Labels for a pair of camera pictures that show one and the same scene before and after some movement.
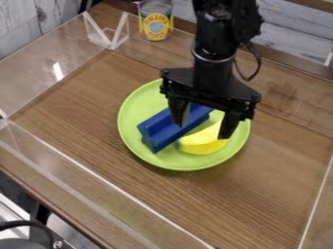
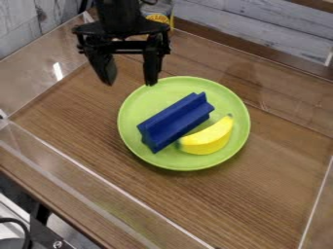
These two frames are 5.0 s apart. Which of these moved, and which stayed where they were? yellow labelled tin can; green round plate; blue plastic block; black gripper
Moved: black gripper
Stayed: blue plastic block; yellow labelled tin can; green round plate
